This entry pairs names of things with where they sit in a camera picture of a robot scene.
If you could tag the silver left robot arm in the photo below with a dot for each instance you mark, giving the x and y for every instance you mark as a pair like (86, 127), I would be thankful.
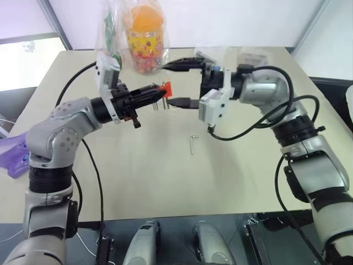
(55, 129)

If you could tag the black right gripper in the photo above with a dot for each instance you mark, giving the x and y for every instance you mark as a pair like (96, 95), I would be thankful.
(211, 80)

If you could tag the purple plastic bag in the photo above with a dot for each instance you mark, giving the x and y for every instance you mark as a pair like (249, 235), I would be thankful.
(13, 154)

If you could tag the small clear parts bag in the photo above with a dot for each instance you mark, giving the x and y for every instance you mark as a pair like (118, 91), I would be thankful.
(211, 53)
(255, 56)

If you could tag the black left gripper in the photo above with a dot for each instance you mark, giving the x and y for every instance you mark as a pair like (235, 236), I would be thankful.
(123, 100)

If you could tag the black bracket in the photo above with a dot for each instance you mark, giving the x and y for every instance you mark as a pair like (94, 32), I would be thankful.
(104, 251)

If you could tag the green white packet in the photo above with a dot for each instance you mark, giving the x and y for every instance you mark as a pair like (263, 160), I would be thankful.
(109, 33)

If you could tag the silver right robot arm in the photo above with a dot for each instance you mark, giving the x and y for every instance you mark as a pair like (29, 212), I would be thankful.
(264, 88)

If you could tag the clear plastic bag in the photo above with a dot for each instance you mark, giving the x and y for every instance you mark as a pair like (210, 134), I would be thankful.
(121, 41)

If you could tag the orange lidded candy cup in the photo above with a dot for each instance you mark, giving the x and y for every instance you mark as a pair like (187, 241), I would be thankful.
(143, 41)

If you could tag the loose silver L-shaped hex key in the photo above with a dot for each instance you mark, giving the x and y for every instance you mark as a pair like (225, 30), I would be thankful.
(192, 145)

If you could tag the dark window frame post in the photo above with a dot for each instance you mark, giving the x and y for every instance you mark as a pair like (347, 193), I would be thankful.
(56, 26)

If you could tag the red hex key holder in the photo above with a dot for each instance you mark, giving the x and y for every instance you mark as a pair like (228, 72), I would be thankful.
(167, 89)

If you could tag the black flat box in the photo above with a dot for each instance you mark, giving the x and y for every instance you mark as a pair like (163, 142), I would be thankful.
(257, 244)

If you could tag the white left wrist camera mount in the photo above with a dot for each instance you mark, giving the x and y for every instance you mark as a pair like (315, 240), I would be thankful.
(106, 74)

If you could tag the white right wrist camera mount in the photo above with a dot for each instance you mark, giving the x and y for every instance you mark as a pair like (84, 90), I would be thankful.
(218, 107)

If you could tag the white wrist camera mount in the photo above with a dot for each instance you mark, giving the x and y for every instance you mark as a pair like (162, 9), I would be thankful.
(218, 107)
(106, 74)

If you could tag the black side furniture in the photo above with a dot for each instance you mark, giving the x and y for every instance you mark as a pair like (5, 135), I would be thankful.
(331, 91)

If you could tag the grey rounded shape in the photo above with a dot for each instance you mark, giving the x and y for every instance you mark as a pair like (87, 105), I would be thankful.
(212, 244)
(143, 243)

